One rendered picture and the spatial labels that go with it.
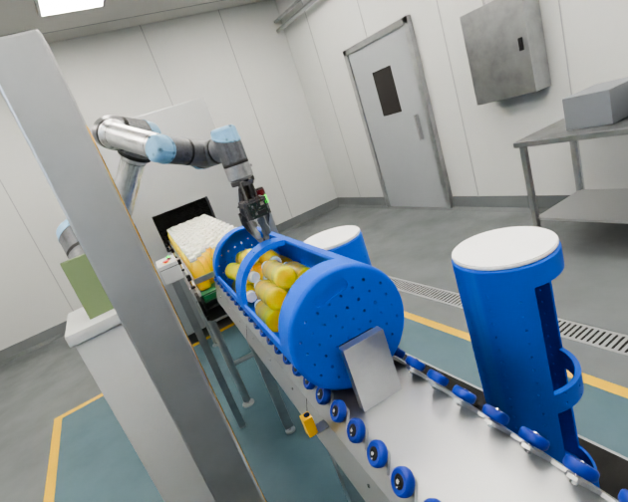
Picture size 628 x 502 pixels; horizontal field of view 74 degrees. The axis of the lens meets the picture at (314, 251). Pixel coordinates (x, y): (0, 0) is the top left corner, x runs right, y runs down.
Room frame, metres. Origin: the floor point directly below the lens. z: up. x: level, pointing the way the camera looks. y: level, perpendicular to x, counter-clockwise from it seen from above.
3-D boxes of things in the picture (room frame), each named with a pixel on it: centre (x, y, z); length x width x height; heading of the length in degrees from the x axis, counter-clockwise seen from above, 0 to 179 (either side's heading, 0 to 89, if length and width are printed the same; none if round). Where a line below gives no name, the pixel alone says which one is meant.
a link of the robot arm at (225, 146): (1.24, 0.13, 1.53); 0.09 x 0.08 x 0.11; 50
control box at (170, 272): (2.13, 0.75, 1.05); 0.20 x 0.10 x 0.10; 19
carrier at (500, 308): (1.07, -0.51, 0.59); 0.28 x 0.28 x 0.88
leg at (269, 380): (1.95, 0.45, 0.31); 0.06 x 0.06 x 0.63; 19
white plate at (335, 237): (1.75, -0.08, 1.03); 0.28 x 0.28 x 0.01
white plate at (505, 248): (1.07, -0.51, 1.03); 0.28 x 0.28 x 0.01
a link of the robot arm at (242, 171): (1.24, 0.13, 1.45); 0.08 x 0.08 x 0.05
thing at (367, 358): (0.77, -0.03, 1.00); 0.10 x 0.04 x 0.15; 109
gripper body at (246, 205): (1.23, 0.13, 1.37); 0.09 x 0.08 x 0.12; 19
